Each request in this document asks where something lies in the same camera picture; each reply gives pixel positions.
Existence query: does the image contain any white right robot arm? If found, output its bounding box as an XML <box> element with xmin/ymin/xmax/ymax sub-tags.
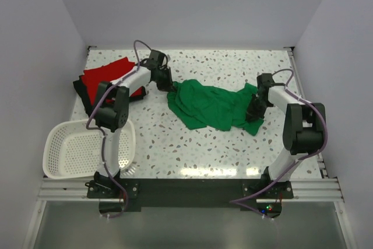
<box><xmin>245</xmin><ymin>73</ymin><xmax>328</xmax><ymax>198</ymax></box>

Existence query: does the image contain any folded black t shirt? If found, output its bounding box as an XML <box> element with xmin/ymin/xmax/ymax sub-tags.
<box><xmin>72</xmin><ymin>61</ymin><xmax>147</xmax><ymax>118</ymax></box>

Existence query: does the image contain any white plastic basket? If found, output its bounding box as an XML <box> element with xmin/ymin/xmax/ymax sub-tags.
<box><xmin>43</xmin><ymin>119</ymin><xmax>136</xmax><ymax>180</ymax></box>

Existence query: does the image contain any aluminium front rail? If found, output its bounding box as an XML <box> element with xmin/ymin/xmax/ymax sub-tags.
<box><xmin>36</xmin><ymin>155</ymin><xmax>346</xmax><ymax>203</ymax></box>

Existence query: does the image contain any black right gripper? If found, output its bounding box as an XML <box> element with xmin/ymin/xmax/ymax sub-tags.
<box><xmin>245</xmin><ymin>94</ymin><xmax>271</xmax><ymax>122</ymax></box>

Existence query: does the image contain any folded red t shirt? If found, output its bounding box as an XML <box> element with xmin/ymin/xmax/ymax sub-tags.
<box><xmin>82</xmin><ymin>57</ymin><xmax>135</xmax><ymax>105</ymax></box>

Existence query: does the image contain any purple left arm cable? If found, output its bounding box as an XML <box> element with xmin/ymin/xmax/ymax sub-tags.
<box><xmin>86</xmin><ymin>40</ymin><xmax>155</xmax><ymax>219</ymax></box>

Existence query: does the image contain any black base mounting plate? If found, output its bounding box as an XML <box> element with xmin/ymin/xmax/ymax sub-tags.
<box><xmin>87</xmin><ymin>177</ymin><xmax>294</xmax><ymax>220</ymax></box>

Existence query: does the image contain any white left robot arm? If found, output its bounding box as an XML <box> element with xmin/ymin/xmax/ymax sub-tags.
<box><xmin>87</xmin><ymin>50</ymin><xmax>174</xmax><ymax>198</ymax></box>

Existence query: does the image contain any green t shirt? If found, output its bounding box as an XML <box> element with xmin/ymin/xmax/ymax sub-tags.
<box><xmin>167</xmin><ymin>79</ymin><xmax>264</xmax><ymax>136</ymax></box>

